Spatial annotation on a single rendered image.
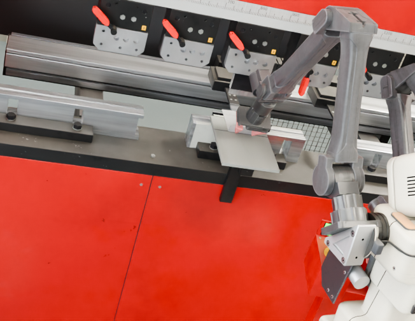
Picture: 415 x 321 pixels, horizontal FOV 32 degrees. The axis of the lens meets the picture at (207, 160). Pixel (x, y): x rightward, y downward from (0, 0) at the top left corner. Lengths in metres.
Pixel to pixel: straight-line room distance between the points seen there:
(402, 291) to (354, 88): 0.50
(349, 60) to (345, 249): 0.43
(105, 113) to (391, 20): 0.92
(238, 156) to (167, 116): 2.12
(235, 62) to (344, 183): 0.66
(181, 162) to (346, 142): 0.72
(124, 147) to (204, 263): 0.53
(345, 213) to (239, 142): 0.63
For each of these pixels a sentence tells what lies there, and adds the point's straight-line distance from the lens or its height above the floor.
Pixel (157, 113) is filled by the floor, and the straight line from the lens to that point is 4.28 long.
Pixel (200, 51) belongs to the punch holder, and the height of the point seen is 1.22.
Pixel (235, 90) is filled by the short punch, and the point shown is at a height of 1.09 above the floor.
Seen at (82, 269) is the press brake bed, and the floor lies 0.41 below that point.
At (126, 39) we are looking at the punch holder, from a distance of 2.18.
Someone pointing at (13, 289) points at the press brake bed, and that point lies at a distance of 2.61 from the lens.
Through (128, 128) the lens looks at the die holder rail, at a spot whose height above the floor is 0.91.
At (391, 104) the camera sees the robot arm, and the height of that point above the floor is 1.26.
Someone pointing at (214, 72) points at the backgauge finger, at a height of 1.02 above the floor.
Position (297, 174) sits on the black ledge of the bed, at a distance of 2.44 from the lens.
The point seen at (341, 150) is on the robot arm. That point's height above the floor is 1.32.
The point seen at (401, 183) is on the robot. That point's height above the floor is 1.29.
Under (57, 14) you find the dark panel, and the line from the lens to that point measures 2.73.
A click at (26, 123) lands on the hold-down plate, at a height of 0.91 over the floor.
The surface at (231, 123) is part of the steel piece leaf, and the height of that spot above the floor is 1.00.
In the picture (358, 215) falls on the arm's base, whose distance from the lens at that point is 1.71.
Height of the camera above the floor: 2.13
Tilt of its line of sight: 32 degrees down
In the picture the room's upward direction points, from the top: 17 degrees clockwise
